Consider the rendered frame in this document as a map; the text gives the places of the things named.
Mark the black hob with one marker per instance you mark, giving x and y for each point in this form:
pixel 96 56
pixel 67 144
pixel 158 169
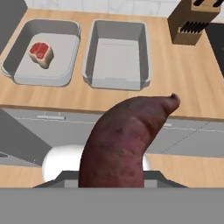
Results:
pixel 216 43

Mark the grey tupperware with rounded corners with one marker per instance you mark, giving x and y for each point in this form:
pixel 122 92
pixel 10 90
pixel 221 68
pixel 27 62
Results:
pixel 42 52

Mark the white round plate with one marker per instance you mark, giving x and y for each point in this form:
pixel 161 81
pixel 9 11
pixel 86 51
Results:
pixel 62 163

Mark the wooden knife block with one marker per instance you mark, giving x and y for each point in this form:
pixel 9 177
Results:
pixel 192 22

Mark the grey drawer front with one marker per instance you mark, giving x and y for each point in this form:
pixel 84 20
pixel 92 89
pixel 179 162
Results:
pixel 186 137
pixel 67 128

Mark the raw red steak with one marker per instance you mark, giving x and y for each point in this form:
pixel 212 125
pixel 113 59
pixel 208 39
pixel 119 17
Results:
pixel 41 53

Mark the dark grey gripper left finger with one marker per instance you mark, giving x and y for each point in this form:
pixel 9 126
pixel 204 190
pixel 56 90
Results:
pixel 68 179

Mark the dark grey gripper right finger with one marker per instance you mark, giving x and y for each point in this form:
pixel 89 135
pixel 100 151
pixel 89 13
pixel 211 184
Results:
pixel 157 178

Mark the purple sweet potato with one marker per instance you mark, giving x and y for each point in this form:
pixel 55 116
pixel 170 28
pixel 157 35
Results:
pixel 125 140

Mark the grey rectangular tupperware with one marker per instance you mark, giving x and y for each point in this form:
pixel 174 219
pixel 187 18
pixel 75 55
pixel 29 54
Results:
pixel 117 55

